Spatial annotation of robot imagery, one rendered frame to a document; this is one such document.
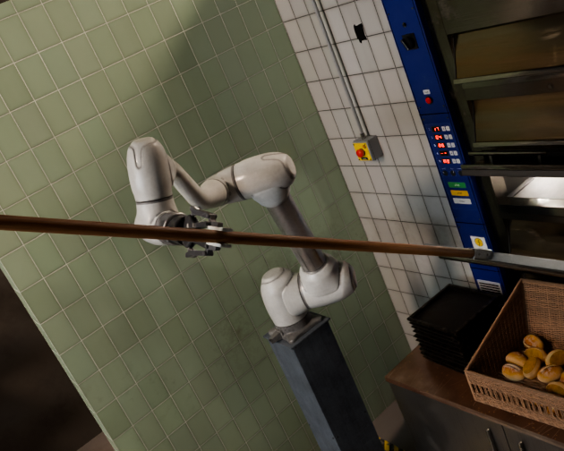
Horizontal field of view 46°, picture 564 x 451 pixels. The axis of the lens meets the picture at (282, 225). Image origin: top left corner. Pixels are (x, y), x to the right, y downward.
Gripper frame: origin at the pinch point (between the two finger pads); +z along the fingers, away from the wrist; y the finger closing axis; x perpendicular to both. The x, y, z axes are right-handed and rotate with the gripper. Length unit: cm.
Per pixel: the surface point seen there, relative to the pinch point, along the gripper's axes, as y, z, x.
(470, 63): -67, -24, -113
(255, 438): 103, -121, -103
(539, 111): -50, -3, -126
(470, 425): 71, -29, -141
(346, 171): -30, -116, -140
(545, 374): 45, -5, -151
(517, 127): -45, -11, -127
